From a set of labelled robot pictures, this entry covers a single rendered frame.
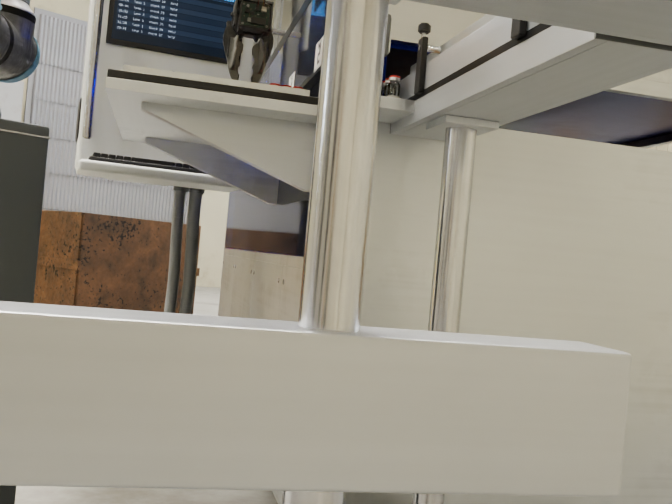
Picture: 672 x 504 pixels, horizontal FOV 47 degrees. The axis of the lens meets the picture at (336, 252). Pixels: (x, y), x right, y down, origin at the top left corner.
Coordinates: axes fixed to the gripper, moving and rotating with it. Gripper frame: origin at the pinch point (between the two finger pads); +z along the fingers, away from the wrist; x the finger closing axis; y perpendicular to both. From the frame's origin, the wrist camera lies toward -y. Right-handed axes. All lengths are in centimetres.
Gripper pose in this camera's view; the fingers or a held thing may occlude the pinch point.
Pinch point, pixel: (244, 80)
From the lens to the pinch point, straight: 154.9
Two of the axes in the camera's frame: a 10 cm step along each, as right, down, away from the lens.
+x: 9.7, 0.9, 2.2
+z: -0.9, 10.0, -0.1
